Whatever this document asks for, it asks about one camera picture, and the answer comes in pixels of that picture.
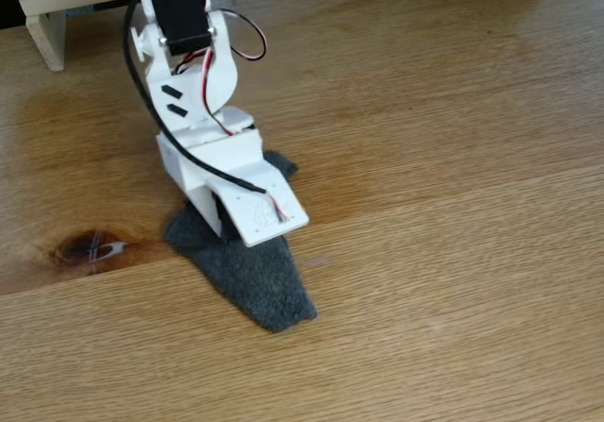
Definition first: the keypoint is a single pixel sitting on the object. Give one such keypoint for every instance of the dark gray fuzzy cloth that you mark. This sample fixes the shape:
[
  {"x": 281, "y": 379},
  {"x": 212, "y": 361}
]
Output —
[{"x": 255, "y": 280}]

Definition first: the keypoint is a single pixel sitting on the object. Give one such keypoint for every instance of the light wooden stand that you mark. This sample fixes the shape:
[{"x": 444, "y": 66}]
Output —
[{"x": 47, "y": 39}]

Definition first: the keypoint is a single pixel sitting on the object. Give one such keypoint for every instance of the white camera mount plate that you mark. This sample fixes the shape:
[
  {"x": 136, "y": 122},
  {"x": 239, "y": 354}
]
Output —
[{"x": 264, "y": 205}]

